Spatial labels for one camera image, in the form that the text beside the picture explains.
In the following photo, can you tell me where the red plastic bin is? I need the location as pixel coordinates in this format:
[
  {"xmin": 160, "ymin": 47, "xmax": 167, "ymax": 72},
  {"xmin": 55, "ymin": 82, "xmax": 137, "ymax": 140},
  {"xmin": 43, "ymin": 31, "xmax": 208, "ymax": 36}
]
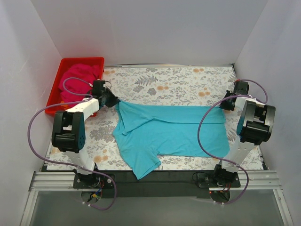
[{"xmin": 45, "ymin": 57, "xmax": 104, "ymax": 116}]

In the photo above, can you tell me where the aluminium frame rail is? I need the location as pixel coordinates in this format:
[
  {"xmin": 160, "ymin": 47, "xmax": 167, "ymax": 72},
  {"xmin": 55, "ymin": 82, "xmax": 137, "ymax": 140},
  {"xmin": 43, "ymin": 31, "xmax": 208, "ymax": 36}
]
[{"xmin": 21, "ymin": 170, "xmax": 293, "ymax": 226}]

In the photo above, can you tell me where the magenta t shirt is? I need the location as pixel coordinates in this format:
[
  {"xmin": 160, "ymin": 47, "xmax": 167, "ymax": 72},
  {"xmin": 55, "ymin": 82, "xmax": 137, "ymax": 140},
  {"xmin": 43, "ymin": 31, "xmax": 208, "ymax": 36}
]
[{"xmin": 58, "ymin": 64, "xmax": 103, "ymax": 103}]

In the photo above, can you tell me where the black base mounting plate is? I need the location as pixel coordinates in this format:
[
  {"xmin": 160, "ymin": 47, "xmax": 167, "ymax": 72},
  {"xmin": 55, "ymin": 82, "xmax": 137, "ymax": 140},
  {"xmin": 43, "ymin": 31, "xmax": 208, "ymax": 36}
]
[{"xmin": 72, "ymin": 169, "xmax": 245, "ymax": 199}]

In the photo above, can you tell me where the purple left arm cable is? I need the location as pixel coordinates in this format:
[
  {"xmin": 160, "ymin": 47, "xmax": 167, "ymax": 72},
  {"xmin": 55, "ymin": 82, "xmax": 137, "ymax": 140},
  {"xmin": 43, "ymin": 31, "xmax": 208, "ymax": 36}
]
[{"xmin": 27, "ymin": 76, "xmax": 118, "ymax": 210}]

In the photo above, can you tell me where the turquoise t shirt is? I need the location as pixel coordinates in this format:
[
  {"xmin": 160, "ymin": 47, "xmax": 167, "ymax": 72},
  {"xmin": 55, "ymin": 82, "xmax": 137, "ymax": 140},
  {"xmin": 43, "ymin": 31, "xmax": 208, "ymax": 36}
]
[{"xmin": 112, "ymin": 101, "xmax": 230, "ymax": 179}]

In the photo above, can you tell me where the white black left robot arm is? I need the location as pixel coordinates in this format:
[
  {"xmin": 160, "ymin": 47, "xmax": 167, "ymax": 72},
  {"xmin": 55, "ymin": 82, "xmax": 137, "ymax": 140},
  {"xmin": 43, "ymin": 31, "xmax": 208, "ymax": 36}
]
[{"xmin": 51, "ymin": 80, "xmax": 120, "ymax": 188}]

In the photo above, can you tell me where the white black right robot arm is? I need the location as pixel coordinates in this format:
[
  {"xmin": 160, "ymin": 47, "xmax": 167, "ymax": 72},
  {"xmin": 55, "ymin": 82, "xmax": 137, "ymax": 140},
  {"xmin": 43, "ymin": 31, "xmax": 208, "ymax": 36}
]
[{"xmin": 213, "ymin": 80, "xmax": 276, "ymax": 187}]

